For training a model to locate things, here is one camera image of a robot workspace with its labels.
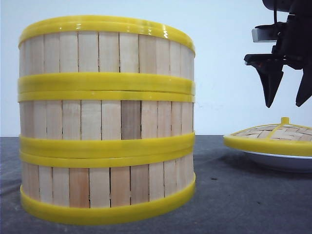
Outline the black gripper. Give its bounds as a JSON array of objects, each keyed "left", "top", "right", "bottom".
[{"left": 244, "top": 0, "right": 312, "bottom": 108}]

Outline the bamboo steamer lid yellow rim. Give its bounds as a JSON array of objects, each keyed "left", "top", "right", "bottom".
[{"left": 223, "top": 117, "right": 312, "bottom": 157}]

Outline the bamboo steamer basket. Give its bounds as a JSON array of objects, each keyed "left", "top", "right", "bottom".
[
  {"left": 18, "top": 16, "right": 195, "bottom": 102},
  {"left": 20, "top": 155, "right": 195, "bottom": 225},
  {"left": 19, "top": 99, "right": 195, "bottom": 164}
]

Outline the white plate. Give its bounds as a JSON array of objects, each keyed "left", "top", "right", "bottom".
[{"left": 241, "top": 150, "right": 312, "bottom": 173}]

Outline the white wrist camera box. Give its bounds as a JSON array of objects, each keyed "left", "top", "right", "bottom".
[{"left": 252, "top": 28, "right": 278, "bottom": 42}]

